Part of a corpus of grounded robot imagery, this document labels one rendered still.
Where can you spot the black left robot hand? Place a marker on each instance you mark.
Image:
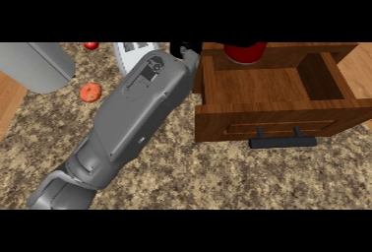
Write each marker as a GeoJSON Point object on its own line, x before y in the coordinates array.
{"type": "Point", "coordinates": [178, 48]}

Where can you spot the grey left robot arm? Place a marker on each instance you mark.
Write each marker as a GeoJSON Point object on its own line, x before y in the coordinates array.
{"type": "Point", "coordinates": [131, 108]}

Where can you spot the brown wooden open drawer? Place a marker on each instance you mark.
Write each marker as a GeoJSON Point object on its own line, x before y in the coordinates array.
{"type": "Point", "coordinates": [258, 83]}

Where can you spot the brown wooden drawer front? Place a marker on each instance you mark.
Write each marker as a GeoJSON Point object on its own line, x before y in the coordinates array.
{"type": "Point", "coordinates": [218, 121]}

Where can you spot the white appliance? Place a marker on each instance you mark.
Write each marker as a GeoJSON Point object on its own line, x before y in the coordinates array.
{"type": "Point", "coordinates": [131, 54]}

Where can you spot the small red fruit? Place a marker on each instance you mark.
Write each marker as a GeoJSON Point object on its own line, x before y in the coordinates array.
{"type": "Point", "coordinates": [91, 45]}

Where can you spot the orange round fruit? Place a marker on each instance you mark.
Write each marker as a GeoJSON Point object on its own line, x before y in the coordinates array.
{"type": "Point", "coordinates": [91, 92]}

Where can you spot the pale grey rounded appliance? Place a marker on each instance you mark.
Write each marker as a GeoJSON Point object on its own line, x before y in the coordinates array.
{"type": "Point", "coordinates": [32, 65]}

